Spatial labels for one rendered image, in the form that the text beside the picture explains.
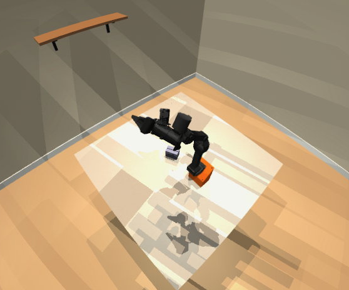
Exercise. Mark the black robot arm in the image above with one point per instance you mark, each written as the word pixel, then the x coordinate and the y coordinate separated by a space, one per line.
pixel 180 133

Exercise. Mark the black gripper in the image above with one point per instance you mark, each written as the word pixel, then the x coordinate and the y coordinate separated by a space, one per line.
pixel 149 125

